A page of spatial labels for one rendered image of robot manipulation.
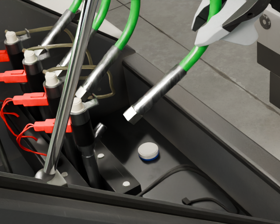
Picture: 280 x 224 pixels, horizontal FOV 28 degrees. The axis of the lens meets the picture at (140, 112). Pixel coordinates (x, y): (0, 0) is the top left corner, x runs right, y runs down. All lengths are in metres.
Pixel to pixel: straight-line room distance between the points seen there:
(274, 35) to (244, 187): 0.38
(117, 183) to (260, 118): 1.68
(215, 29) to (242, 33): 0.04
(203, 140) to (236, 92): 1.64
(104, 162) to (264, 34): 0.51
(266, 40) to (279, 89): 0.14
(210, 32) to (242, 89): 1.99
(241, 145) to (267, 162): 0.06
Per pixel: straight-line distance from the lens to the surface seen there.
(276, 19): 1.17
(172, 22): 3.20
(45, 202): 0.33
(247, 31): 0.66
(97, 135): 0.78
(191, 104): 1.00
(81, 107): 0.75
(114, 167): 0.85
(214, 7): 0.66
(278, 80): 1.30
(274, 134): 2.38
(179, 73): 0.68
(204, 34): 0.65
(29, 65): 0.87
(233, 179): 0.96
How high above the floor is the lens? 1.56
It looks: 38 degrees down
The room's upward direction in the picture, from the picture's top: 9 degrees counter-clockwise
